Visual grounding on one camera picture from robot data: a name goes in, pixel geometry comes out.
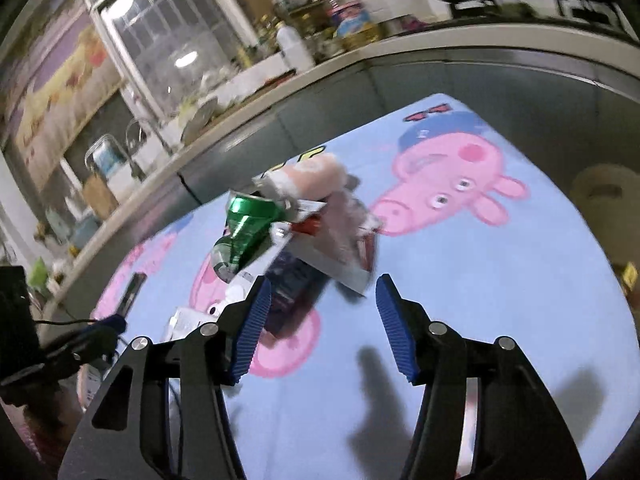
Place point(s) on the white plastic bottle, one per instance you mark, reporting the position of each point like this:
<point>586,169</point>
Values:
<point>294,48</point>

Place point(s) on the blue snack bag on counter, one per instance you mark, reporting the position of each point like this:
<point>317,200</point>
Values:
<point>350,18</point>

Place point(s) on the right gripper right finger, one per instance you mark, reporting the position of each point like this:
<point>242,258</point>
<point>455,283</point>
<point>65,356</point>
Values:
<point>405,322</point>

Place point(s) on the white red snack wrapper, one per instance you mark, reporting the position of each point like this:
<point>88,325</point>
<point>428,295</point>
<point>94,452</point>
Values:
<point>339,241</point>

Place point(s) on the beige round trash bin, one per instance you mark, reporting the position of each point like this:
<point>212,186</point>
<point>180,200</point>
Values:
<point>607,197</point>

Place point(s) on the crushed green can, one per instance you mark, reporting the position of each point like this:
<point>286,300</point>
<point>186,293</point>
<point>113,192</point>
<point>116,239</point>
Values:
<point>248,221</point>

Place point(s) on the pink sausage wrapper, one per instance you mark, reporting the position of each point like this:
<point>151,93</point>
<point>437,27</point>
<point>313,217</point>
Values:
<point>314,179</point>

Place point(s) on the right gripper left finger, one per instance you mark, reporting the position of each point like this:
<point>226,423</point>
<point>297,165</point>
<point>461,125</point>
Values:
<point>239,328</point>

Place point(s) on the dark blue drink carton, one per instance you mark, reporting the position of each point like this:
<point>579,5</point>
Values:
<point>295,287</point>

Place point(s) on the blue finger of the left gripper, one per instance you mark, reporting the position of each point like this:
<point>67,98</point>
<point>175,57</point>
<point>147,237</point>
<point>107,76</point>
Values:
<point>106,328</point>

